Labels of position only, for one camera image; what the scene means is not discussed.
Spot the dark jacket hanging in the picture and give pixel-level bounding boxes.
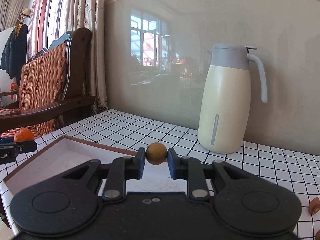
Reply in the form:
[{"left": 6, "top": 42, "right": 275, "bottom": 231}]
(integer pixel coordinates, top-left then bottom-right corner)
[{"left": 1, "top": 24, "right": 28, "bottom": 85}]

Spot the white checkered tablecloth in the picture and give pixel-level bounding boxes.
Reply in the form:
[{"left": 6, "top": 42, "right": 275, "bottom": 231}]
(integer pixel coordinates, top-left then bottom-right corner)
[{"left": 0, "top": 108, "right": 320, "bottom": 240}]

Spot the straw hat on rack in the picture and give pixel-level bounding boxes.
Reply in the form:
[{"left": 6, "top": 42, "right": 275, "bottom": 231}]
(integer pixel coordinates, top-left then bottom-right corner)
[{"left": 20, "top": 8, "right": 31, "bottom": 18}]

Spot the carrot chunk on table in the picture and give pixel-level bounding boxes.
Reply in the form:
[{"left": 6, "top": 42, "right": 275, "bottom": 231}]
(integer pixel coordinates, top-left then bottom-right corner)
[{"left": 309, "top": 197, "right": 320, "bottom": 215}]

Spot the cream thermos jug grey lid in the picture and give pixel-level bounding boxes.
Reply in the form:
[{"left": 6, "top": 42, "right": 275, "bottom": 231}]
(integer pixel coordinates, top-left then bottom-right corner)
[{"left": 197, "top": 43, "right": 268, "bottom": 154}]

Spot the dark wooden sofa chair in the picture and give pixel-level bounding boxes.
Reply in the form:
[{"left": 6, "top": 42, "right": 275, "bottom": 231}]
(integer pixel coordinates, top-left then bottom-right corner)
[{"left": 1, "top": 28, "right": 95, "bottom": 138}]

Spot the beige patterned curtain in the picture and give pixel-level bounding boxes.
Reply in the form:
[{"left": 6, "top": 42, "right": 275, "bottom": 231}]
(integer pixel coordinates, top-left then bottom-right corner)
[{"left": 27, "top": 0, "right": 109, "bottom": 112}]

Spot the small orange tangerine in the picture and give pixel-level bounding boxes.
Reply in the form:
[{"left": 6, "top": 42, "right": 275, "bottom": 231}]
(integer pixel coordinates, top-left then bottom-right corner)
[{"left": 14, "top": 128, "right": 34, "bottom": 142}]

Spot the brown round longan fruit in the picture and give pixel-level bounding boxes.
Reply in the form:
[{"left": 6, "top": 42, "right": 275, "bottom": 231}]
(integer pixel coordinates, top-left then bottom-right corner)
[{"left": 146, "top": 142, "right": 167, "bottom": 165}]

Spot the orange quilted sofa cushion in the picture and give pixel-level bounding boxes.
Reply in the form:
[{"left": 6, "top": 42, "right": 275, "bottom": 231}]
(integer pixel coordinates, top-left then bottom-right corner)
[{"left": 0, "top": 42, "right": 68, "bottom": 138}]

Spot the brown-rimmed white cardboard tray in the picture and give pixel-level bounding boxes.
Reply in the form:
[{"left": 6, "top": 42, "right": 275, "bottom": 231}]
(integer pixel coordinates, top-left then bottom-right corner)
[{"left": 1, "top": 136, "right": 187, "bottom": 199}]

